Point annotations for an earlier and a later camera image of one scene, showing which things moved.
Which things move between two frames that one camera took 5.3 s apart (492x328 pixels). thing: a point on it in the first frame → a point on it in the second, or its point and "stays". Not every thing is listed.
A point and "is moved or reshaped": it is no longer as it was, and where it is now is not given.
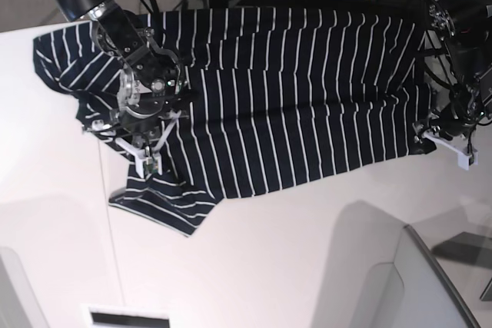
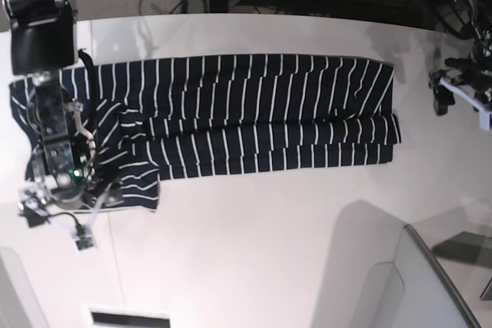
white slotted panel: x=99 y=316 stays
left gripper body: x=134 y=119 → x=37 y=200
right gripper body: x=420 y=144 → x=443 y=97
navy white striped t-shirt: x=270 y=94 is moved or reshaped
